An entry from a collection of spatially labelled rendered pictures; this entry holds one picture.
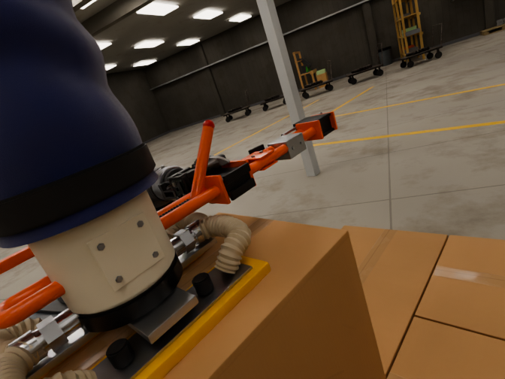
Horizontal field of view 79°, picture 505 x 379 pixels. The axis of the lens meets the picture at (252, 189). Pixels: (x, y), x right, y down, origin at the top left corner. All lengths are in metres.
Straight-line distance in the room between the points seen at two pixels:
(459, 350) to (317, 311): 0.45
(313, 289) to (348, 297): 0.11
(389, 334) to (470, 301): 0.23
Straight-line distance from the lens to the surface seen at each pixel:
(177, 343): 0.46
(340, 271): 0.58
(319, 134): 0.83
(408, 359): 0.89
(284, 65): 3.50
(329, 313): 0.58
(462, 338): 0.94
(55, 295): 0.49
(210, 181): 0.60
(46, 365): 0.54
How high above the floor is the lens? 1.24
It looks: 18 degrees down
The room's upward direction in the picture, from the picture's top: 20 degrees counter-clockwise
